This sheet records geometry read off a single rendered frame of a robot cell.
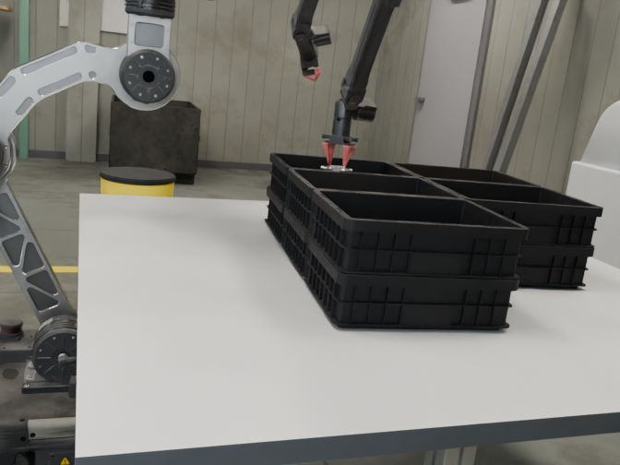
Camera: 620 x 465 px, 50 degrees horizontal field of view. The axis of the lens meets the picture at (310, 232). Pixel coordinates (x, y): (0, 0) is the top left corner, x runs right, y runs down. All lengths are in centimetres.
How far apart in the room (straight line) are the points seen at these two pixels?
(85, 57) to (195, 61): 559
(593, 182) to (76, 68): 286
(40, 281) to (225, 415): 123
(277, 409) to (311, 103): 697
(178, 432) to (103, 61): 126
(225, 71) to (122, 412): 674
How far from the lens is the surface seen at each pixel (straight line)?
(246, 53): 764
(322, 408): 105
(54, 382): 206
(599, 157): 400
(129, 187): 333
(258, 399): 105
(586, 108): 508
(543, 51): 502
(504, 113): 514
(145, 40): 192
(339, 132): 207
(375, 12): 187
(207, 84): 757
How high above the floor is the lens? 120
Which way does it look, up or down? 14 degrees down
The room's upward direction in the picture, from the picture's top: 6 degrees clockwise
